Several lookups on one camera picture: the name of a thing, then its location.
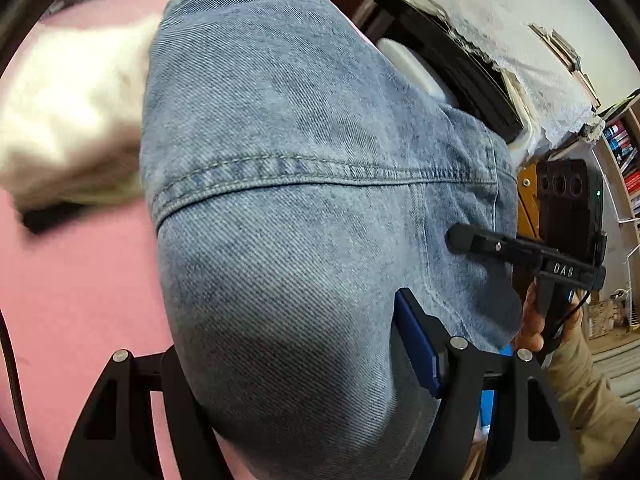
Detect blue denim jeans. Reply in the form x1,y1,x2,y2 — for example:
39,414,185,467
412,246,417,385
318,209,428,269
141,0,521,479

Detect beige sleeve forearm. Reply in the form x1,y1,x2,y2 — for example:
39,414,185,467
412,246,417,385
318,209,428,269
546,312,639,479

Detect stack of folded clothes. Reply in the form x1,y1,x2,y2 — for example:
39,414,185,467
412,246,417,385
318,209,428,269
1,14,160,235

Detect person's right hand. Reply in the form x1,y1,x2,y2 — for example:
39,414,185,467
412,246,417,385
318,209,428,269
512,278,585,354

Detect wooden bookshelf with books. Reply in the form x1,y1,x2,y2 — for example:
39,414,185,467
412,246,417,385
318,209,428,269
594,89,640,241

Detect white lace cover cloth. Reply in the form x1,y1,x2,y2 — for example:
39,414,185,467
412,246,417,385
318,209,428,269
404,0,604,167

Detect pink bed blanket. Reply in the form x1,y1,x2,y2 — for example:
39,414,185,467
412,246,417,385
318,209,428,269
0,0,252,480

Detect dark piano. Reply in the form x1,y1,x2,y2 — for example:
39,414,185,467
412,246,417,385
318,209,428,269
361,0,525,143

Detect white covered stool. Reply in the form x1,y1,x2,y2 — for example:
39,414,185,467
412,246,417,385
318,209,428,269
376,38,458,107

